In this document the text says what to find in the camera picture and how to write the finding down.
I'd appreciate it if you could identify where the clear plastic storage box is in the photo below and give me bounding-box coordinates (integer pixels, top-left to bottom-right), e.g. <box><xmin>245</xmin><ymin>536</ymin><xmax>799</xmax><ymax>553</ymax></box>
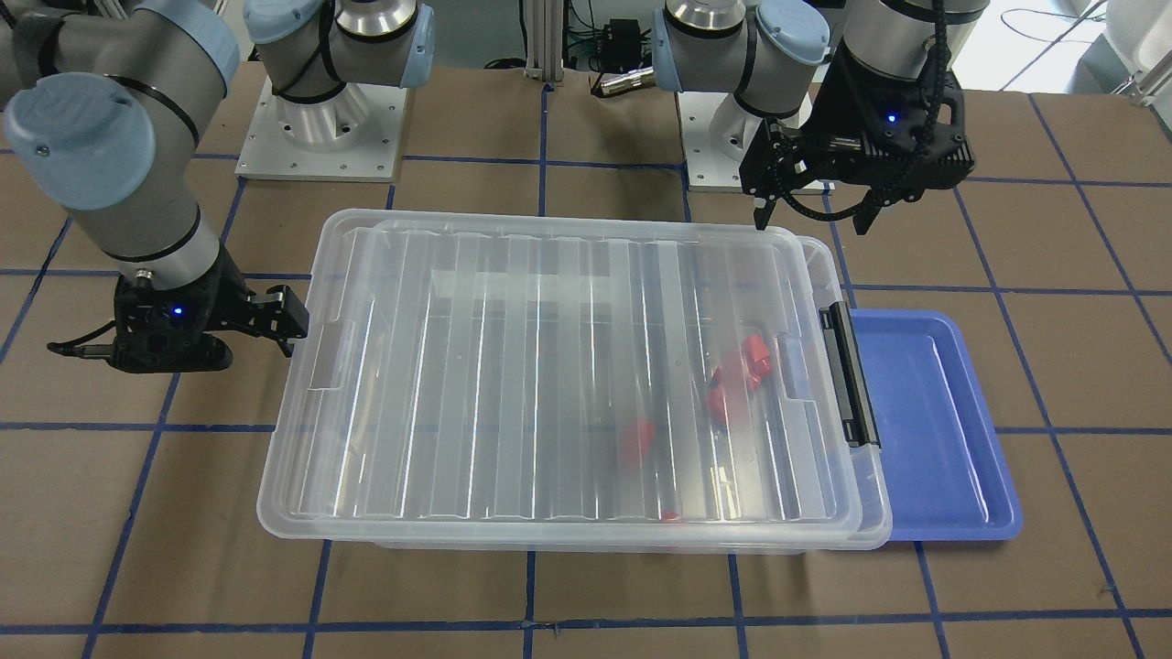
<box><xmin>366</xmin><ymin>220</ymin><xmax>894</xmax><ymax>555</ymax></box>

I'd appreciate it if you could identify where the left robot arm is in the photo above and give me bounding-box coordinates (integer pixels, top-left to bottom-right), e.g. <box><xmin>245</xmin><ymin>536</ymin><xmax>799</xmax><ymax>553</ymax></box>
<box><xmin>650</xmin><ymin>1</ymin><xmax>987</xmax><ymax>236</ymax></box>

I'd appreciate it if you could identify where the clear plastic box lid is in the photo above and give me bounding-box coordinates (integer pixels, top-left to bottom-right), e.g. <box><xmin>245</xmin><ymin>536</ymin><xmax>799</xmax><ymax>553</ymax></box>
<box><xmin>255</xmin><ymin>209</ymin><xmax>866</xmax><ymax>543</ymax></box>

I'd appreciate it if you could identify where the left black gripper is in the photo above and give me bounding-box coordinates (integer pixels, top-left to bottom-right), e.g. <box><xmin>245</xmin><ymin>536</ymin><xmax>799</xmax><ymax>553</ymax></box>
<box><xmin>752</xmin><ymin>55</ymin><xmax>972</xmax><ymax>236</ymax></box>

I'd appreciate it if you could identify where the black box latch handle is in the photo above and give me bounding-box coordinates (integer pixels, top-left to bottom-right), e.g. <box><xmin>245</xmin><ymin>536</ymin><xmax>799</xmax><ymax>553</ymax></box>
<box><xmin>818</xmin><ymin>301</ymin><xmax>883</xmax><ymax>448</ymax></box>

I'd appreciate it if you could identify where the red block from tray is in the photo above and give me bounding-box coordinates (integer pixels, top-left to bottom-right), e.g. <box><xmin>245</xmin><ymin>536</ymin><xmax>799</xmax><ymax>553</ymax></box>
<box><xmin>618</xmin><ymin>417</ymin><xmax>657</xmax><ymax>469</ymax></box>

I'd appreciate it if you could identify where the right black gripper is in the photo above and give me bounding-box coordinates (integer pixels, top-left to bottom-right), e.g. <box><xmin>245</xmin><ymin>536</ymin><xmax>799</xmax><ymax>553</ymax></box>
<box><xmin>110</xmin><ymin>249</ymin><xmax>311</xmax><ymax>374</ymax></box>

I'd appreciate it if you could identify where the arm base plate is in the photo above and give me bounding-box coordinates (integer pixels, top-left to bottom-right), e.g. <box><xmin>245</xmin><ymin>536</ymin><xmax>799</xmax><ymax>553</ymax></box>
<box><xmin>675</xmin><ymin>81</ymin><xmax>812</xmax><ymax>193</ymax></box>
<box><xmin>236</xmin><ymin>81</ymin><xmax>409</xmax><ymax>183</ymax></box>

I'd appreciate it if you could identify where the red block front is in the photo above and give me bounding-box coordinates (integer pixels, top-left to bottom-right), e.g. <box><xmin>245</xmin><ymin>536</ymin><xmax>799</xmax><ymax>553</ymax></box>
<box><xmin>709</xmin><ymin>358</ymin><xmax>759</xmax><ymax>393</ymax></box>
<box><xmin>742</xmin><ymin>334</ymin><xmax>774</xmax><ymax>389</ymax></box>

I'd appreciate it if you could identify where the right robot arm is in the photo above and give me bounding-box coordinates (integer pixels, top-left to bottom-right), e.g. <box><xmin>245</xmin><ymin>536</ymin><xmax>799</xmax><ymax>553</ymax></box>
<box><xmin>4</xmin><ymin>1</ymin><xmax>436</xmax><ymax>373</ymax></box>

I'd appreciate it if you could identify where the blue plastic tray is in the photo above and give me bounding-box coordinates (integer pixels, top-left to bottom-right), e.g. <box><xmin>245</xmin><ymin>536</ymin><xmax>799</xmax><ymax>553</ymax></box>
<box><xmin>852</xmin><ymin>308</ymin><xmax>1023</xmax><ymax>543</ymax></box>

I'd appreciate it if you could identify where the aluminium frame post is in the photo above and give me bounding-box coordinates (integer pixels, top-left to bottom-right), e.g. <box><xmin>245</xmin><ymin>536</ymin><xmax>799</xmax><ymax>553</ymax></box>
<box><xmin>520</xmin><ymin>1</ymin><xmax>568</xmax><ymax>88</ymax></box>

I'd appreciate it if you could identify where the red block middle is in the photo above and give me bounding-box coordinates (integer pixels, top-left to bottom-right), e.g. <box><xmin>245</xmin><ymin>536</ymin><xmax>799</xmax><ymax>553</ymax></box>
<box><xmin>706</xmin><ymin>383</ymin><xmax>744</xmax><ymax>428</ymax></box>

